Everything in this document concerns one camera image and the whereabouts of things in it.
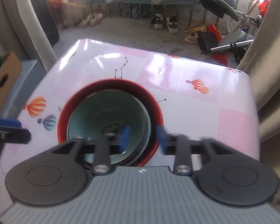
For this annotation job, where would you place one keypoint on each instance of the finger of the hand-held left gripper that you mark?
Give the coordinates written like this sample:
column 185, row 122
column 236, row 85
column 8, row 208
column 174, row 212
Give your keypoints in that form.
column 7, row 122
column 14, row 135

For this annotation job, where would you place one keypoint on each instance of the grey electric scooter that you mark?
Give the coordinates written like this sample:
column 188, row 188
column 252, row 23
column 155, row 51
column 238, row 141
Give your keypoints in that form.
column 233, row 37

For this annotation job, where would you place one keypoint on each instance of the grey storage box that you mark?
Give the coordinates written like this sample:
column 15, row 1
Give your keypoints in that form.
column 30, row 74

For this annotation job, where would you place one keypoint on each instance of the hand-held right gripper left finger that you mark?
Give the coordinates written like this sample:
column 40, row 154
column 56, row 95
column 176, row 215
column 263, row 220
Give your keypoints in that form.
column 123, row 138

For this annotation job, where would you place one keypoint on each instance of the red hanging item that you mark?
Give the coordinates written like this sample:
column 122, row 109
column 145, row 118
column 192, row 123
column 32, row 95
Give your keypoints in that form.
column 264, row 7

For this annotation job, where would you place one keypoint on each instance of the red and black bowl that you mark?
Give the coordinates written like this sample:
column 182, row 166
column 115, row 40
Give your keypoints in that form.
column 61, row 121

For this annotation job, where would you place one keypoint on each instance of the small dark green bowl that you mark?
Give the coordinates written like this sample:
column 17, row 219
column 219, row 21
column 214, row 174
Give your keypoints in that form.
column 107, row 112

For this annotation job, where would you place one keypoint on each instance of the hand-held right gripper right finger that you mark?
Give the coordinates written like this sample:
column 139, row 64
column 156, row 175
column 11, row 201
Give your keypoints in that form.
column 159, row 140

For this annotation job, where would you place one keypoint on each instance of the black and white sneaker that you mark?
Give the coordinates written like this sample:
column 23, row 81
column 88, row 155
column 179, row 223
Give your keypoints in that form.
column 172, row 25
column 157, row 22

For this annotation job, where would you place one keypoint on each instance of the dark upright case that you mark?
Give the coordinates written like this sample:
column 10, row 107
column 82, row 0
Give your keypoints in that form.
column 43, row 11

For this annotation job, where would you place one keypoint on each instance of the white shoe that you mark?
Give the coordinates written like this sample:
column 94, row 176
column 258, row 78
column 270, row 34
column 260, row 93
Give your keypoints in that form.
column 96, row 18
column 85, row 20

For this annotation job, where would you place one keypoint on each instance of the red plastic bag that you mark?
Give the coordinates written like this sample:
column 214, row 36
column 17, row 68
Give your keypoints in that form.
column 213, row 30
column 220, row 59

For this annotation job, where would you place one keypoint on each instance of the pink printed tablecloth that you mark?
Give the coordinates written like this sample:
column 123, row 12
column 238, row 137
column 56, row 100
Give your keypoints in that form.
column 200, row 112

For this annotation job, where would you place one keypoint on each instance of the beige curtain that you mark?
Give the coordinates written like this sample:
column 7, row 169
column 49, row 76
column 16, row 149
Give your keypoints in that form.
column 18, row 16
column 273, row 63

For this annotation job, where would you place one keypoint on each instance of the cardboard box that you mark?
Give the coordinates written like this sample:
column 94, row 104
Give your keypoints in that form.
column 7, row 81

